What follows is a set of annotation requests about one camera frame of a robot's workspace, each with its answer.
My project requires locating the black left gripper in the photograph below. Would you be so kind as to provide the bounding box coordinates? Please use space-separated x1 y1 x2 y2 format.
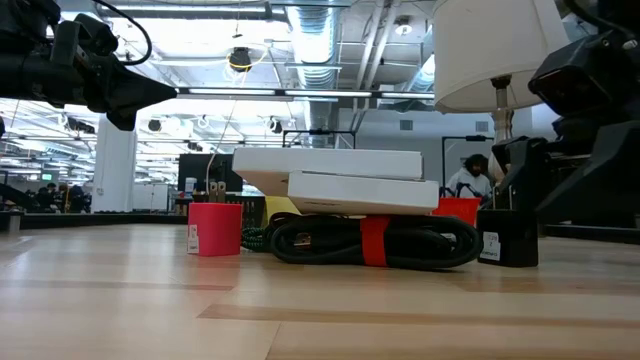
49 47 179 132

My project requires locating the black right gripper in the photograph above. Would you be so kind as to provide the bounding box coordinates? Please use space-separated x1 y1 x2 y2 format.
492 24 640 226

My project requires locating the black cube charger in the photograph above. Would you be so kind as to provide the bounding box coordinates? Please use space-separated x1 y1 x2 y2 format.
477 208 540 268

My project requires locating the pink cube wall charger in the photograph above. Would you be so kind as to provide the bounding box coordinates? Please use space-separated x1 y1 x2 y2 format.
187 181 244 257

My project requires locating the green black braided cable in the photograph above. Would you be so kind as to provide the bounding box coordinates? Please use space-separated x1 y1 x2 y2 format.
241 225 274 253

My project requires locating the white cardboard box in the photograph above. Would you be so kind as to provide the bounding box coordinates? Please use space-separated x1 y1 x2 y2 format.
232 147 425 197
287 171 440 216

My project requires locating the black cable coil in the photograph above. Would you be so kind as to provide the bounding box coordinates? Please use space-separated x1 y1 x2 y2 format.
269 212 484 271

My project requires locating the yellow translucent plastic bin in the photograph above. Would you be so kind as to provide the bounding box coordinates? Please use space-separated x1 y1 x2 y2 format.
263 195 302 227

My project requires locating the white square pillar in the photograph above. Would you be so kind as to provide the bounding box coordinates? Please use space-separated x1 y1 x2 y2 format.
91 114 138 214

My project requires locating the silver table lamp base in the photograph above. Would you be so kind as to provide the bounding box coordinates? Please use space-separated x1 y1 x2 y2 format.
487 74 516 186

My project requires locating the person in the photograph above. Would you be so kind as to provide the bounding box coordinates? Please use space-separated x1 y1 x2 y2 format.
37 182 62 211
446 153 494 199
62 183 87 214

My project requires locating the black computer monitor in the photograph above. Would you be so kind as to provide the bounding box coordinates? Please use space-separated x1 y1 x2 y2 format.
177 153 245 194

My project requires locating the black ceiling-hung device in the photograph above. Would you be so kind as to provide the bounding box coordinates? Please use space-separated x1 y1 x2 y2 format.
228 47 253 73

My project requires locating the red slotted plastic basket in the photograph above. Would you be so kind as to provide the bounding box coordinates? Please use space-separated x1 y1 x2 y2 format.
432 196 482 227

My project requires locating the white fabric lamp shade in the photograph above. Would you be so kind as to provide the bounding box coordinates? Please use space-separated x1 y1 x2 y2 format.
432 0 571 114

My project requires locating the long ceiling light fixture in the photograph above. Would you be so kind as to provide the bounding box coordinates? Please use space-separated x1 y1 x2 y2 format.
177 87 436 101

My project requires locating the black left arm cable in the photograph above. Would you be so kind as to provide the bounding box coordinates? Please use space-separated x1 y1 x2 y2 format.
92 0 153 66

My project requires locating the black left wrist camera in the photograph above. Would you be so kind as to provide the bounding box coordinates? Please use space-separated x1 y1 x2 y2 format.
49 13 120 66

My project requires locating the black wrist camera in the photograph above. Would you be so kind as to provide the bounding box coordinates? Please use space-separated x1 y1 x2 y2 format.
49 13 120 66
528 33 609 119

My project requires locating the white hanging cable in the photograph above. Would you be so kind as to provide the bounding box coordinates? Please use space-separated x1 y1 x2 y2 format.
204 97 240 194

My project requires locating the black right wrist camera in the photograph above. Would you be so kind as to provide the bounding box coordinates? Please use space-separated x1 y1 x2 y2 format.
528 33 609 119

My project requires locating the silver ceiling air duct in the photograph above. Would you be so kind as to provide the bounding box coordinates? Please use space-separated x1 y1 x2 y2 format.
285 0 346 91

